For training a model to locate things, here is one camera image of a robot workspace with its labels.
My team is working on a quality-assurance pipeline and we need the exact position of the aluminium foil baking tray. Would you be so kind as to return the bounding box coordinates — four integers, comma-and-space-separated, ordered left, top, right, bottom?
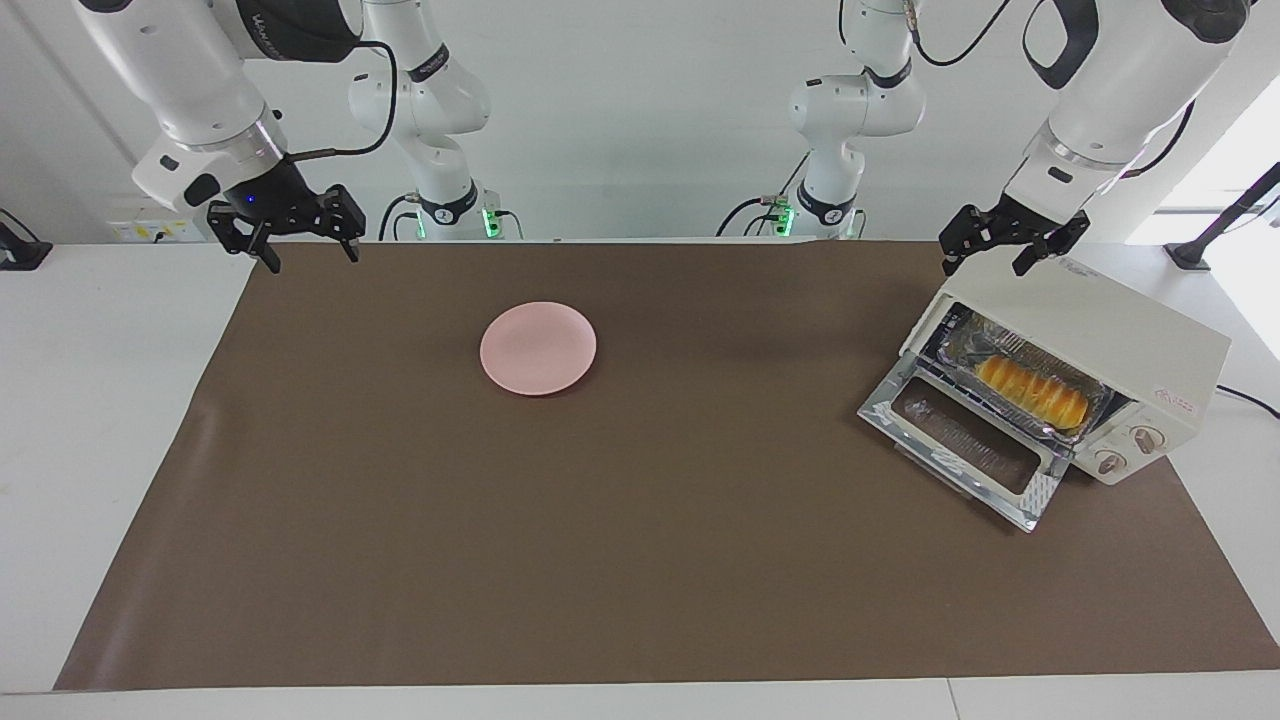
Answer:
935, 308, 1114, 443

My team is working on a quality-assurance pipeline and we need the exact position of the golden braided bread loaf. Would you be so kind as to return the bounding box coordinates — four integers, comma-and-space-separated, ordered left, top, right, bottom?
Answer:
975, 355, 1091, 431

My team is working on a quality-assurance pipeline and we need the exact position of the cream toaster oven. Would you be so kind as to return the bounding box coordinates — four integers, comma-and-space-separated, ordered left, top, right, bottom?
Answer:
858, 250, 1233, 533

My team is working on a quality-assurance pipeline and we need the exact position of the glass oven door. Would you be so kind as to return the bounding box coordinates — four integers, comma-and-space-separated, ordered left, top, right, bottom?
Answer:
858, 350, 1073, 533

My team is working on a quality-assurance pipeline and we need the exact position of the pink round plate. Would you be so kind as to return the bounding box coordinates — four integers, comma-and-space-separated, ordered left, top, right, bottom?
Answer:
480, 302, 598, 397

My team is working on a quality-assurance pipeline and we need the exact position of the brown table mat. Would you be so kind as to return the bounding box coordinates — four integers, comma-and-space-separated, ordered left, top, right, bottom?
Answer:
55, 240, 1280, 691

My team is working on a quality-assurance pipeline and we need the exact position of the black base cable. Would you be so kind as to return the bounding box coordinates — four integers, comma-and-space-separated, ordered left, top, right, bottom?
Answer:
378, 195, 421, 241
715, 150, 811, 238

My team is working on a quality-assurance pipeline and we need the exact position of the white wall power outlet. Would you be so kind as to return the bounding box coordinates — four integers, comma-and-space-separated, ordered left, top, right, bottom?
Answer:
108, 215, 216, 244

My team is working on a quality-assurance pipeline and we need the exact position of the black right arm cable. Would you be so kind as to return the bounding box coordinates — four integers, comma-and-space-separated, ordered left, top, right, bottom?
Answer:
285, 40, 399, 166

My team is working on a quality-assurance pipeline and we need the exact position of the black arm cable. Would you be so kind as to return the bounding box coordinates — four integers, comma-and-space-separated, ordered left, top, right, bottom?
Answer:
285, 40, 399, 166
905, 0, 1013, 69

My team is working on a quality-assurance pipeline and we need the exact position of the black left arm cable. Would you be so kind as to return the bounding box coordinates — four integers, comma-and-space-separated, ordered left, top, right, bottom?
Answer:
905, 0, 1013, 69

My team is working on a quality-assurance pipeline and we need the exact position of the black camera stand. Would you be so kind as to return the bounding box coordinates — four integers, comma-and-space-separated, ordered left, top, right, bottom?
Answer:
1165, 162, 1280, 271

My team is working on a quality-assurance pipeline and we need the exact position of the black clamp mount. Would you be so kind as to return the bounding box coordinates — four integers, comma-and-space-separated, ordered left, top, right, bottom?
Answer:
0, 208, 53, 271

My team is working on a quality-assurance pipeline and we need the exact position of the black oven power cable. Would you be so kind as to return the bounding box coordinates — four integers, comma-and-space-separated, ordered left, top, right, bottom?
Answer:
1215, 385, 1280, 419

